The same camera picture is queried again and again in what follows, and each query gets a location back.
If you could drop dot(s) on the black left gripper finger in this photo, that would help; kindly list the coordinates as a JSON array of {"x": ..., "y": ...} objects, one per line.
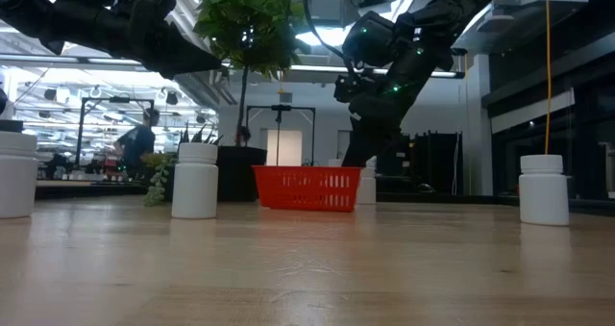
[{"x": 182, "y": 59}]

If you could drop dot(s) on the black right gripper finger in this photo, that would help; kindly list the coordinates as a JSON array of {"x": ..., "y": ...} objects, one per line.
[{"x": 358, "y": 150}]

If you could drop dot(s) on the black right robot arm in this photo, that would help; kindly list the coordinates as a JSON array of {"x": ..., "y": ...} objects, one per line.
[{"x": 447, "y": 8}]

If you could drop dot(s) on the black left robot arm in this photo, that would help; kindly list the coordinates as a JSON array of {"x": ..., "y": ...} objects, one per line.
[{"x": 57, "y": 23}]

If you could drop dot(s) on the red plastic basket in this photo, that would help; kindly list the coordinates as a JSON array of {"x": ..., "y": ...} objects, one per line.
[{"x": 288, "y": 191}]

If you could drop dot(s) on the large green potted plant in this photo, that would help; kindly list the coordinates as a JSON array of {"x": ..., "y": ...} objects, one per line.
[{"x": 240, "y": 23}]

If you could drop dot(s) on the black cabinets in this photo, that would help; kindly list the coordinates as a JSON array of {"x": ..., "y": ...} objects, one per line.
[{"x": 437, "y": 162}]

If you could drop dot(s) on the person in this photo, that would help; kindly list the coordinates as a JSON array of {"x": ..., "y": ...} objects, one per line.
[{"x": 137, "y": 143}]

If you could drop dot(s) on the grey ceiling box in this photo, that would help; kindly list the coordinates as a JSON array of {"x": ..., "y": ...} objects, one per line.
[{"x": 331, "y": 8}]

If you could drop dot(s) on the small succulent plant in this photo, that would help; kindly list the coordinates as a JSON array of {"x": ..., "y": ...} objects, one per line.
[{"x": 156, "y": 182}]

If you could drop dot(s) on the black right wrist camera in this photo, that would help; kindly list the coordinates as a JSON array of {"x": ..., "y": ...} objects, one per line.
[{"x": 350, "y": 88}]

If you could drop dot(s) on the black station frame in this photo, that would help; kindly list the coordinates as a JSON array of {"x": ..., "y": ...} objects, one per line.
[{"x": 119, "y": 99}]

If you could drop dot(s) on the black frame with camera stand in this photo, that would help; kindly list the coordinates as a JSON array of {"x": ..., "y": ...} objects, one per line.
[{"x": 281, "y": 107}]

